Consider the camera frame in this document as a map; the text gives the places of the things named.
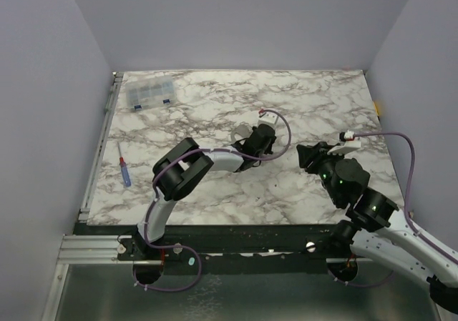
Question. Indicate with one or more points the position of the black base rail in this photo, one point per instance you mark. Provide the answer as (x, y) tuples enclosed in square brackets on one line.
[(229, 249)]

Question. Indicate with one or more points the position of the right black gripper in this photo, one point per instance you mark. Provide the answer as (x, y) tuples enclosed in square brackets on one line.
[(314, 155)]

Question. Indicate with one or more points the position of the blue handled screwdriver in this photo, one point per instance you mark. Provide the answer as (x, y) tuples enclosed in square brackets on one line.
[(123, 168)]

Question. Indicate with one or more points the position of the aluminium frame rail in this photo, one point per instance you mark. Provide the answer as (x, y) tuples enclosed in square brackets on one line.
[(93, 249)]

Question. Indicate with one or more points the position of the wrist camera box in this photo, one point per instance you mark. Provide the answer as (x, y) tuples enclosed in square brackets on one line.
[(349, 143), (267, 118)]

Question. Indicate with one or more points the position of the silver metal bottle opener keychain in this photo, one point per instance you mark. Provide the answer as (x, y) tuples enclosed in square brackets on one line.
[(240, 134)]

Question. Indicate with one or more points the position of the clear plastic organizer box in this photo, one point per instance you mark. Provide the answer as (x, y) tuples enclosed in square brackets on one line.
[(150, 93)]

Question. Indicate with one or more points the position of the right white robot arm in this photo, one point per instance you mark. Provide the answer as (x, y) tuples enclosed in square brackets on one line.
[(376, 228)]

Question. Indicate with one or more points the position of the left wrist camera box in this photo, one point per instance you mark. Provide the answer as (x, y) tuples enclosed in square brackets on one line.
[(267, 118)]

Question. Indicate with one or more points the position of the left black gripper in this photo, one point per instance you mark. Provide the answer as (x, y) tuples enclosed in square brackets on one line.
[(268, 149)]

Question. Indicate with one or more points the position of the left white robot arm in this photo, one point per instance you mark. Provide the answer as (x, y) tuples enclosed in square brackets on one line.
[(184, 166)]

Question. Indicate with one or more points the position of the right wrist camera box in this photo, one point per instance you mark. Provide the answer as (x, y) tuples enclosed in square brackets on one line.
[(349, 143)]

